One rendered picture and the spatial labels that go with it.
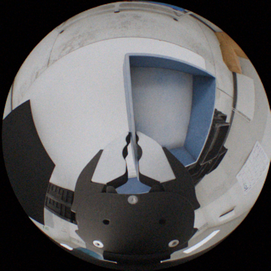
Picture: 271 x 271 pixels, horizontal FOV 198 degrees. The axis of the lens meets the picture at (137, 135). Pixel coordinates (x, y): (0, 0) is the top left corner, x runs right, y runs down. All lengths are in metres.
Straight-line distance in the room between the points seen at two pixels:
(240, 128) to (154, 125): 2.57
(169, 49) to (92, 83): 0.18
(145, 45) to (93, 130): 0.22
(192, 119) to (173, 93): 0.08
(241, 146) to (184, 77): 2.60
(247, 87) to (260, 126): 0.87
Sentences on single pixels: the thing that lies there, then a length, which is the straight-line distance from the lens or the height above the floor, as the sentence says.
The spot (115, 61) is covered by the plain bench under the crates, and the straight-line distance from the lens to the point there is 0.19.
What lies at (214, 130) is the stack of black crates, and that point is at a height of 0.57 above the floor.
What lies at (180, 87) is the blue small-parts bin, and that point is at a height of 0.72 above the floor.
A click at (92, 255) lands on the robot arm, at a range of 0.27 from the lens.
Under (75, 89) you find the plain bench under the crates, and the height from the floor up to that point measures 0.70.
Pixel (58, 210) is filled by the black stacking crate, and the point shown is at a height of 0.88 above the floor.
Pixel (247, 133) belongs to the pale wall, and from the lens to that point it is 2.63.
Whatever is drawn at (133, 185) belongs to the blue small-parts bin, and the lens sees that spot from 0.32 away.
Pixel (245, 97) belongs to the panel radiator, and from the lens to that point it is 2.54.
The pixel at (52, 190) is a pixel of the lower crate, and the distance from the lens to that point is 0.68.
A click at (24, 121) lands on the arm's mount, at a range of 0.34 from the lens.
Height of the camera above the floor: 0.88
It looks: 57 degrees down
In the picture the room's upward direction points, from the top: 162 degrees clockwise
